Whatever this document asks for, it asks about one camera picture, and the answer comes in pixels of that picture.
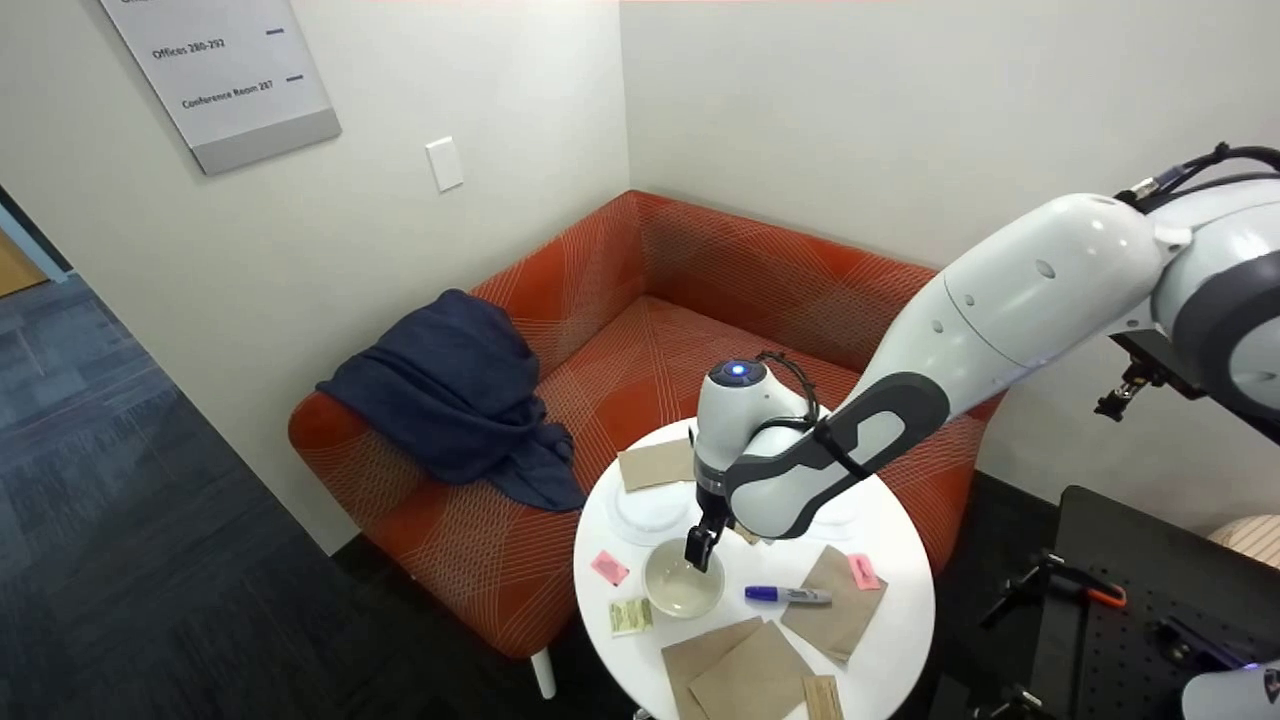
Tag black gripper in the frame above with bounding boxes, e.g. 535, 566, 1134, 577
681, 480, 735, 577

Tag cream ceramic bowl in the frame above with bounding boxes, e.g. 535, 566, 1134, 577
639, 536, 727, 621

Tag small clear plastic plate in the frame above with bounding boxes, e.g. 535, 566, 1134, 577
613, 480, 704, 536

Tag pink sweetener packet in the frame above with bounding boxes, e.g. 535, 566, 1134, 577
842, 548, 889, 596
588, 548, 633, 591

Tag yellow sweetener packet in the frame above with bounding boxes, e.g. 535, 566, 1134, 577
603, 596, 658, 635

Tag blue capped grey marker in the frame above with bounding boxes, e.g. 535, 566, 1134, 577
741, 578, 837, 613

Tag orange patterned corner sofa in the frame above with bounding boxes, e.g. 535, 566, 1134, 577
283, 187, 1005, 702

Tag dark blue cloth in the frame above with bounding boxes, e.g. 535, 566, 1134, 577
314, 289, 588, 517

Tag white rounded device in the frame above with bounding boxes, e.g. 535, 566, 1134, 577
1177, 658, 1280, 720

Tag black clamp orange handle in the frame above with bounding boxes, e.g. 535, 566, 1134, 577
974, 548, 1131, 633

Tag white wall switch plate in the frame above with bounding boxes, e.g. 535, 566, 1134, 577
425, 133, 471, 194

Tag black mounting bracket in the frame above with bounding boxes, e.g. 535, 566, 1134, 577
1091, 329, 1213, 423

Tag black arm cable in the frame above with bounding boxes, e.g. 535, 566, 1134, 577
1116, 137, 1280, 215

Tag grey white wall sign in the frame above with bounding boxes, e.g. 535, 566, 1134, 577
96, 0, 343, 180

